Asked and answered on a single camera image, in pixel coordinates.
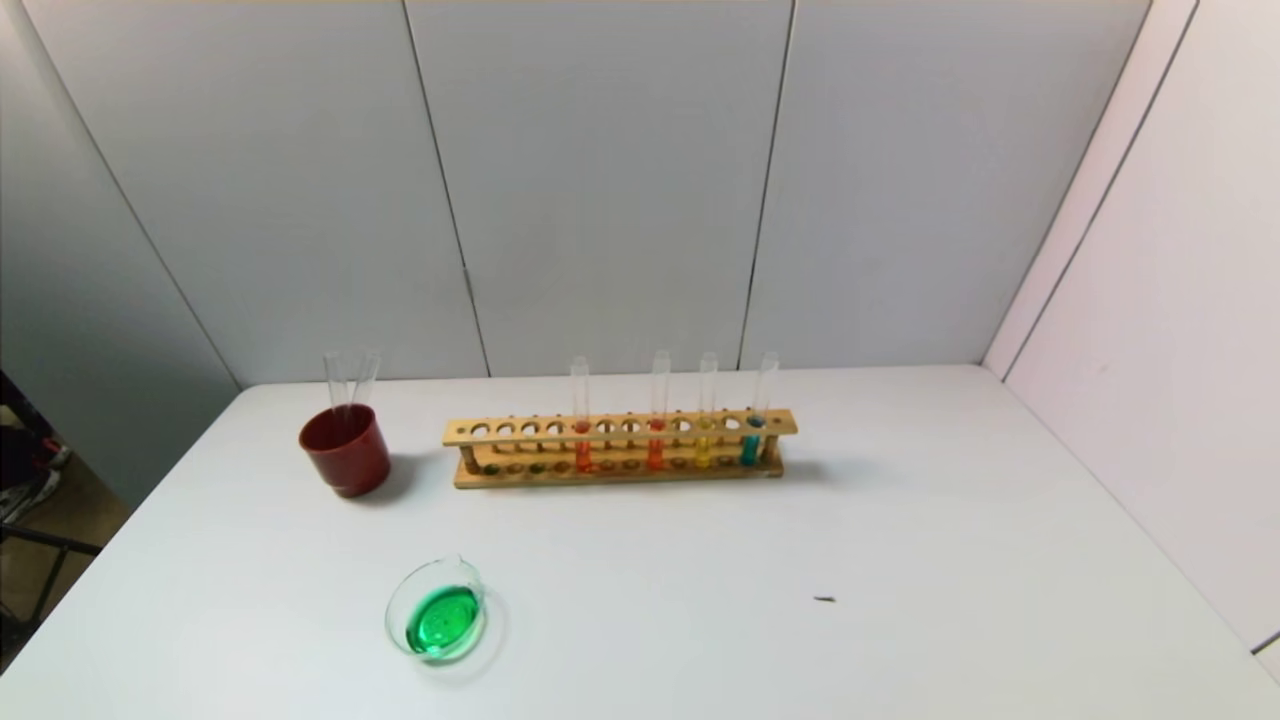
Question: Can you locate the glass test tube blue pigment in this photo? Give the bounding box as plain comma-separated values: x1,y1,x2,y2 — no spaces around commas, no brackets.
345,350,383,411

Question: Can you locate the glass test tube yellow pigment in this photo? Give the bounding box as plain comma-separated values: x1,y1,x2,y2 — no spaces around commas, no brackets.
322,350,353,426
695,352,720,469

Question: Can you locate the glass test tube orange pigment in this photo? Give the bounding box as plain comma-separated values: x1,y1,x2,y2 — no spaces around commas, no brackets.
570,356,593,473
646,350,672,471

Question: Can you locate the wooden test tube rack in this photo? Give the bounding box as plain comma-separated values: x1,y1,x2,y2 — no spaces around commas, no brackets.
441,408,800,490

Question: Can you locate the glass test tube teal pigment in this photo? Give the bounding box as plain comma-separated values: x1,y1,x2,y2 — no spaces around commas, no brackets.
740,350,781,467

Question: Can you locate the clear glass beaker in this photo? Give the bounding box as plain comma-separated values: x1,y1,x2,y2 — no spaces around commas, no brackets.
385,556,488,663

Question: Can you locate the red plastic cup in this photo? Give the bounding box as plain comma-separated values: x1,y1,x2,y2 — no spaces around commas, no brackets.
299,403,392,498

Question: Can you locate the dark shoe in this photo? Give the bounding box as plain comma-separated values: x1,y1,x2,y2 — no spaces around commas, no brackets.
0,440,71,526

